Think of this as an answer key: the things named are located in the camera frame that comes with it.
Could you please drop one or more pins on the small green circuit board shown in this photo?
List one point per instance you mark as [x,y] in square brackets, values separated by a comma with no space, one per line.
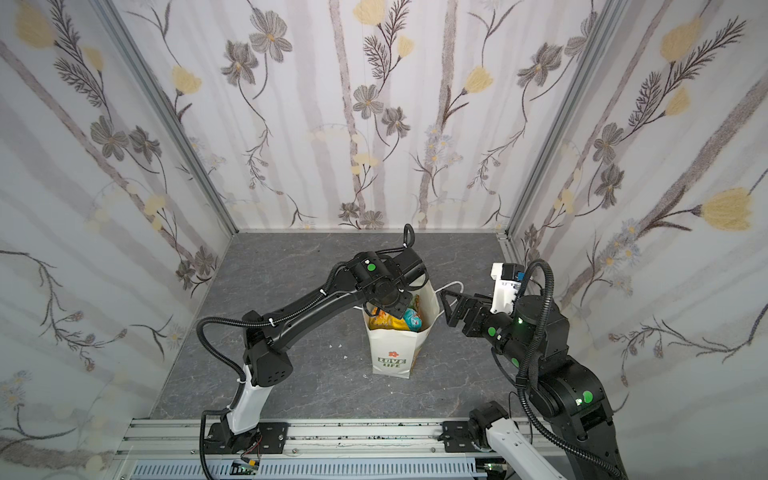
[245,467]

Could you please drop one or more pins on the white paper shopping bag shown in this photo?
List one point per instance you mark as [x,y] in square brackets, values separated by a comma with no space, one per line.
[394,351]

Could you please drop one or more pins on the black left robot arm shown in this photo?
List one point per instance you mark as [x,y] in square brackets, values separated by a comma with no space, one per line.
[268,338]

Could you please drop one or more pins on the teal candy bag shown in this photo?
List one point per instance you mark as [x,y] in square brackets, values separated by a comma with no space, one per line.
[412,320]

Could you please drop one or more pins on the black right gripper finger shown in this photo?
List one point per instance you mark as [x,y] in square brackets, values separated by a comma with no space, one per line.
[455,313]
[454,297]

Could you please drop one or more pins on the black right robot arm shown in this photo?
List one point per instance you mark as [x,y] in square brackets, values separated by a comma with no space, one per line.
[562,399]

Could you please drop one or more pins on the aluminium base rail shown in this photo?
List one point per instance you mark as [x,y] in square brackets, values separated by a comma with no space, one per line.
[346,449]

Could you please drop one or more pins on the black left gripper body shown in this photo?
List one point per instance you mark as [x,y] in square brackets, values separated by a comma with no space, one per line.
[390,301]

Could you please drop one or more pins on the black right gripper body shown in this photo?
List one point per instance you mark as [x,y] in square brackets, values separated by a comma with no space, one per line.
[474,315]

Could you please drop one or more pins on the yellow snack packet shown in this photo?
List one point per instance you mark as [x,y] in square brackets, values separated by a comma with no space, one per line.
[385,321]

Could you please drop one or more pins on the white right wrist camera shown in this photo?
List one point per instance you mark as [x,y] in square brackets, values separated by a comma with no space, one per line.
[507,283]

